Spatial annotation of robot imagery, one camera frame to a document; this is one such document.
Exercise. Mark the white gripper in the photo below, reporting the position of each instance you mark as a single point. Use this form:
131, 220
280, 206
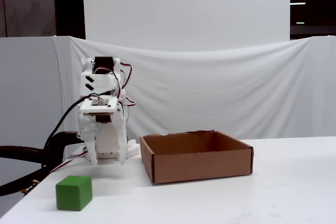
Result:
104, 141

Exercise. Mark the green cube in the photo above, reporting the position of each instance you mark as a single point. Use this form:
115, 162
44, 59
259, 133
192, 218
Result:
74, 192

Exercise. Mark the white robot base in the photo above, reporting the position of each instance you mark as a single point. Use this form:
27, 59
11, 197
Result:
132, 150

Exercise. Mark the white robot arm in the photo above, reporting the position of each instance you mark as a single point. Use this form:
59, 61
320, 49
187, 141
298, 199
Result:
98, 82

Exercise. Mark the brown cardboard box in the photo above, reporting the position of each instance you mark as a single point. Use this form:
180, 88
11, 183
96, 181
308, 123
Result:
199, 161

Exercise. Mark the black chair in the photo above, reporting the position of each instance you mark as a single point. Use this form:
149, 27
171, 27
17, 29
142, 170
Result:
21, 153

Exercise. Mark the white partition panel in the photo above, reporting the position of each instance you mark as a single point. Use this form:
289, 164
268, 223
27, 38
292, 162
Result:
26, 90

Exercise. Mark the white draped cloth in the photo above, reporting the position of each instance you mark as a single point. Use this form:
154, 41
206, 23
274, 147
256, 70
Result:
210, 90

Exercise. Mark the white backdrop screen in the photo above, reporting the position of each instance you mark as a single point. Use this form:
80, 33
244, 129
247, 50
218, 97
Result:
183, 9

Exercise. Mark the short ceiling light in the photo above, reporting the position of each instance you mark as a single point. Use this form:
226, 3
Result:
300, 22

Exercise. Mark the long ceiling light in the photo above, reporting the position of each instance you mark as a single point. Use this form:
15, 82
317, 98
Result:
298, 3

